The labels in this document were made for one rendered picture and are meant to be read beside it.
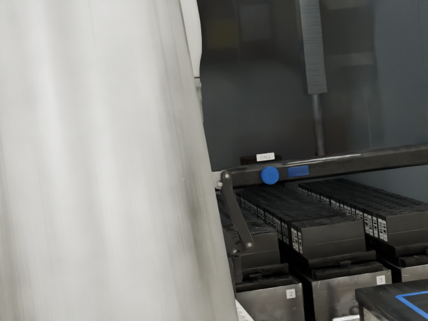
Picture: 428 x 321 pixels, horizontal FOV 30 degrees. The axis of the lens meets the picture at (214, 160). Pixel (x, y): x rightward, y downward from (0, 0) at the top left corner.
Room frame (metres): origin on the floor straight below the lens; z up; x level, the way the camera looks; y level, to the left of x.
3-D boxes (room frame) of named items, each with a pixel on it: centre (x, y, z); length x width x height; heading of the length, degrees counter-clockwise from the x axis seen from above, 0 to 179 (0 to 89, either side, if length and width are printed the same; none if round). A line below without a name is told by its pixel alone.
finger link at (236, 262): (0.94, -0.02, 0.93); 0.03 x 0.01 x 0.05; 99
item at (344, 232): (1.36, -0.19, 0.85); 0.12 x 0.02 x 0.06; 99
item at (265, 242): (1.33, -0.04, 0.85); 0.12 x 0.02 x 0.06; 100
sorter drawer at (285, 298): (1.56, 0.00, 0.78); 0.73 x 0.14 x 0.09; 9
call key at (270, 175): (1.31, -0.09, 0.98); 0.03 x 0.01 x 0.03; 99
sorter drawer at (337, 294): (1.59, -0.15, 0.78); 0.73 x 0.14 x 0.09; 9
